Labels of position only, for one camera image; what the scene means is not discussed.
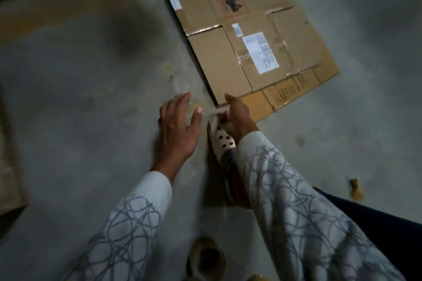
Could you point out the person's blue trousers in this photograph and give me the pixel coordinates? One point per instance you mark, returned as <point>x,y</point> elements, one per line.
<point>389,231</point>

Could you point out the brown packing tape roll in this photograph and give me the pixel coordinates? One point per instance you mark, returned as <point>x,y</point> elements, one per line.
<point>206,241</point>

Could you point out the person's left forearm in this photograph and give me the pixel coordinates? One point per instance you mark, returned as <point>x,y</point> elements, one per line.
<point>125,231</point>

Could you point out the person's right forearm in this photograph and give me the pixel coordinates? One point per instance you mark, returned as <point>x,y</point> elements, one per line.
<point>303,218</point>

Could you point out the person's right hand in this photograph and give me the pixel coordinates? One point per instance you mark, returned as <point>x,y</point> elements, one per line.
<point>239,121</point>

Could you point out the person's right white clog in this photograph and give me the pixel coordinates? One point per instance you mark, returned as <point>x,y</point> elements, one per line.
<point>221,139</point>

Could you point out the cardboard box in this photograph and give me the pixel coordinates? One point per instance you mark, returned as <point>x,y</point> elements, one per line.
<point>10,172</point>

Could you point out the person's left hand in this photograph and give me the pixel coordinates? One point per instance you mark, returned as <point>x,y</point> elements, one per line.
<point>175,132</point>

